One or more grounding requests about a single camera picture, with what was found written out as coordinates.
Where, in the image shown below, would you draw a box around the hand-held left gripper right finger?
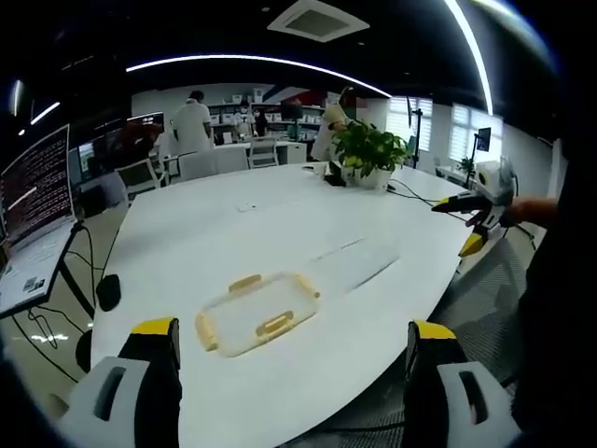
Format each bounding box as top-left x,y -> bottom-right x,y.
403,319 -> 523,448

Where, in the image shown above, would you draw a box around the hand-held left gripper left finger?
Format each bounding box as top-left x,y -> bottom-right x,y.
58,316 -> 184,448

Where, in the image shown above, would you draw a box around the clear lid with yellow clips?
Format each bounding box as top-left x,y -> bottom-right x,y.
194,273 -> 323,358

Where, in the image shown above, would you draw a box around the person's right hand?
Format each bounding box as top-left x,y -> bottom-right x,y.
502,198 -> 545,231

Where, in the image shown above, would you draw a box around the small monitor on stand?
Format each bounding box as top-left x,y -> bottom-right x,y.
471,125 -> 493,165

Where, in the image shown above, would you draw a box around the round black floor object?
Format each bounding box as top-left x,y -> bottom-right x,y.
75,328 -> 95,373

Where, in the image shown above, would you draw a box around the window with blinds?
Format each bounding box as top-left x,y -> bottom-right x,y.
449,101 -> 505,162
387,94 -> 436,154

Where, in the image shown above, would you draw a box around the grey mesh office chair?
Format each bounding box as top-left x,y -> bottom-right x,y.
417,235 -> 531,391

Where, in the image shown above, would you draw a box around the black tripod stand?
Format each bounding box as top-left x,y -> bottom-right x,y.
404,95 -> 424,170

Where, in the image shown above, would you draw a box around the green potted plant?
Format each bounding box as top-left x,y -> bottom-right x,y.
331,119 -> 414,191

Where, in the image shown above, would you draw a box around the black computer mouse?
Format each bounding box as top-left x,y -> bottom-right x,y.
95,273 -> 122,313

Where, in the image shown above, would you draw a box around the person's dark clothing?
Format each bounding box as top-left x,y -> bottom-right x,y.
510,123 -> 597,448

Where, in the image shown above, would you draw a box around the clear plastic sheet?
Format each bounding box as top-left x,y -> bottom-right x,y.
305,236 -> 403,296

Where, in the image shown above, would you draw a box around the black object beside plant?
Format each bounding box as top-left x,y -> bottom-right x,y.
323,160 -> 350,189

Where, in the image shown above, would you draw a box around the curved ceiling light strip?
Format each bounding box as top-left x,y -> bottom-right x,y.
442,0 -> 495,116
124,53 -> 394,100

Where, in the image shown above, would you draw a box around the storage shelf with boxes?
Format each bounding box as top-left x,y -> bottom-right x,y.
204,87 -> 344,144

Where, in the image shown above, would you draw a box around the white office chair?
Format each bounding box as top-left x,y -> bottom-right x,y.
178,147 -> 250,182
246,134 -> 282,170
113,157 -> 170,203

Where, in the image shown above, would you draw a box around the open laptop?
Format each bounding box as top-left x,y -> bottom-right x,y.
0,123 -> 79,319

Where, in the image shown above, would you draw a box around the ceiling air vent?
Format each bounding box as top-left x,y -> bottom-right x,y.
266,0 -> 373,44

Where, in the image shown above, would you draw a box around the red-lit display screen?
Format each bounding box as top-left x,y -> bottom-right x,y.
104,110 -> 165,146

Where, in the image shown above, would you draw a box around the short ceiling light strip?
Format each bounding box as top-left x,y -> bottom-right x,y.
8,77 -> 23,119
29,100 -> 62,126

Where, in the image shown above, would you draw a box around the black table cable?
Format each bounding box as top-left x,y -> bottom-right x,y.
386,178 -> 442,207

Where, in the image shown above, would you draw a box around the black laptop cable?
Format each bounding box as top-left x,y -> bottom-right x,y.
64,223 -> 125,323

